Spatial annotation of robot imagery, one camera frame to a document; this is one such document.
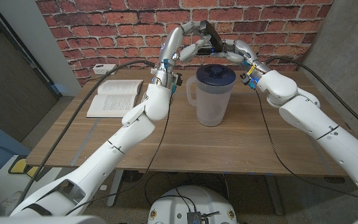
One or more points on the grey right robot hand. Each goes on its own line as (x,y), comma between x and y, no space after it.
(244,51)

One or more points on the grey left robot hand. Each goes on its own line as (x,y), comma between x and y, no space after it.
(169,43)

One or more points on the black stapler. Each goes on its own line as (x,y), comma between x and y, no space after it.
(214,35)

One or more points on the clear pitcher with blue lid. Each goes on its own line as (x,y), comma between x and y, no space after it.
(211,102)

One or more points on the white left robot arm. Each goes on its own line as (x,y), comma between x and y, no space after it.
(110,155)

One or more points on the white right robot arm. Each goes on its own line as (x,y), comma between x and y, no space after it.
(322,127)

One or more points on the open paperback book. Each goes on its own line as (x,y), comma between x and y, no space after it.
(113,99)

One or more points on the red brick printed backdrop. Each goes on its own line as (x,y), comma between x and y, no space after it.
(104,25)

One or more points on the white power strip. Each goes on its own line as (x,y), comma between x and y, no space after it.
(105,69)

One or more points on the grey tape strip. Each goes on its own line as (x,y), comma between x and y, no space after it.
(85,140)

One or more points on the grey table leg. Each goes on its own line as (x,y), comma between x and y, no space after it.
(274,196)

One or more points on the white table leg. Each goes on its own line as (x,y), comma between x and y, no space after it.
(115,188)

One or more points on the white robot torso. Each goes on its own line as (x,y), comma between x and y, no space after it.
(194,199)

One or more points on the small white floor adapter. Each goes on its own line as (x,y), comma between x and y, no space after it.
(103,187)

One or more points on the dark wooden door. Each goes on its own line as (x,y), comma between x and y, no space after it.
(8,87)

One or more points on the white sneaker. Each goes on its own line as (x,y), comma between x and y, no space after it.
(11,199)

